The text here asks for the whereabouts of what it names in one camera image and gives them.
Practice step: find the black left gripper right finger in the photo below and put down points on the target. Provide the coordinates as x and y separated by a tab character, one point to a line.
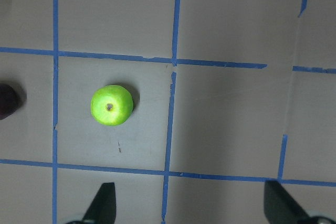
280	206

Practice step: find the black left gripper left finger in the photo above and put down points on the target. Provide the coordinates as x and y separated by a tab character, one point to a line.
103	207

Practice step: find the dark red apple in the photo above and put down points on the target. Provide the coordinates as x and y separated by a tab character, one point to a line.
9	101

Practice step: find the green apple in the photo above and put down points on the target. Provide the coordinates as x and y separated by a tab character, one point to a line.
111	105

